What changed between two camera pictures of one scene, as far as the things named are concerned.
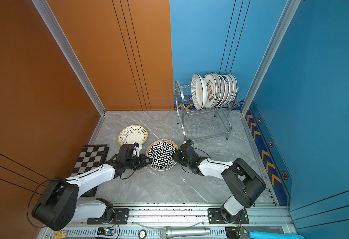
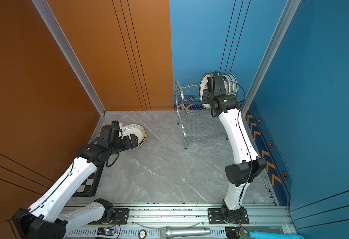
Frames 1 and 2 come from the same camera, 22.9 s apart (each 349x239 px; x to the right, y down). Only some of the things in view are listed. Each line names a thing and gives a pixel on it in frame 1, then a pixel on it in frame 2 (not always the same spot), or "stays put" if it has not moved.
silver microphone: (173, 232) stays put
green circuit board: (108, 231) stays put
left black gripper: (144, 159) → (128, 144)
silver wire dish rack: (204, 123) stays put
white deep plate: (199, 91) → (137, 130)
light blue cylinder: (259, 235) stays put
